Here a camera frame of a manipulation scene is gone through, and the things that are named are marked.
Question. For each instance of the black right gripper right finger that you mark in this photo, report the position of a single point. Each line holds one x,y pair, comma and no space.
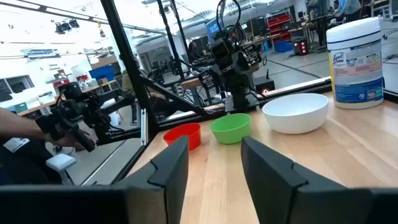
273,186

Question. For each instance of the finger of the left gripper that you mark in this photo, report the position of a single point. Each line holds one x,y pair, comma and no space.
207,79
252,54

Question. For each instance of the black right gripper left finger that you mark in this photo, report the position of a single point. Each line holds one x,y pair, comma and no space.
168,174

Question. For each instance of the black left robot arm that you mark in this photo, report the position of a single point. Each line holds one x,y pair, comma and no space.
239,90

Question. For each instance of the person's forearm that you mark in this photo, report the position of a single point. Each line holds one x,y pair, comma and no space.
18,124

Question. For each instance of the red shelf bins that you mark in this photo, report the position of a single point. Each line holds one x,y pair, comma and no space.
279,26

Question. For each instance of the black router with red light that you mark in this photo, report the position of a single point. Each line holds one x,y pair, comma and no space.
264,84

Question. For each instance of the red plastic bowl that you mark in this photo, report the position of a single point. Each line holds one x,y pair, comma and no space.
186,132

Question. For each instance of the black box with red lights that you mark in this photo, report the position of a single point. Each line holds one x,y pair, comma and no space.
300,47

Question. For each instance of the green plastic bowl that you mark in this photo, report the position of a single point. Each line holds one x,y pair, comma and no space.
230,129

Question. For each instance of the white ceramic bowl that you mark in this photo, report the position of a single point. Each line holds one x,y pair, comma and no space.
295,115

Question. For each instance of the seated person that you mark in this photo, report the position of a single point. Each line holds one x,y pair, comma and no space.
130,85

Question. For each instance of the white disinfecting wipes canister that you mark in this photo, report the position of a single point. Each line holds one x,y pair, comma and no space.
356,62

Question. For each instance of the blue storage bin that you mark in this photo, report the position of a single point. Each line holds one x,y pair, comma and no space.
102,73

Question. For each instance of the standing person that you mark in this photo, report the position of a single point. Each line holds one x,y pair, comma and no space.
348,9

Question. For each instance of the person's hand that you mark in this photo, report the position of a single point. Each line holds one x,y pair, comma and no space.
66,141

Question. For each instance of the white chair armrest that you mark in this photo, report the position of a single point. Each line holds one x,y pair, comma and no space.
60,163

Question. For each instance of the black office chair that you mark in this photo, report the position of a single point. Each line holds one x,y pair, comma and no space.
21,168

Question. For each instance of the ceiling spotlights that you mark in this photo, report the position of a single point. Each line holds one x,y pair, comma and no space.
66,26

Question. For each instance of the white name badge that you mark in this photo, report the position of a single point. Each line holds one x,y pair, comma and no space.
15,144

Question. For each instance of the black diagonal frame brace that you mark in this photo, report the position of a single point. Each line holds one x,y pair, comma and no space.
174,96

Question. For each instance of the black table edge rail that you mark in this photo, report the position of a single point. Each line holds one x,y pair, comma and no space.
280,90
391,96
129,165

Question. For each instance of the silver metal bracket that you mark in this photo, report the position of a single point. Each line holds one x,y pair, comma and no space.
144,126

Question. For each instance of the black frame post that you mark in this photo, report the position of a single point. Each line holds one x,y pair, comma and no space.
130,62

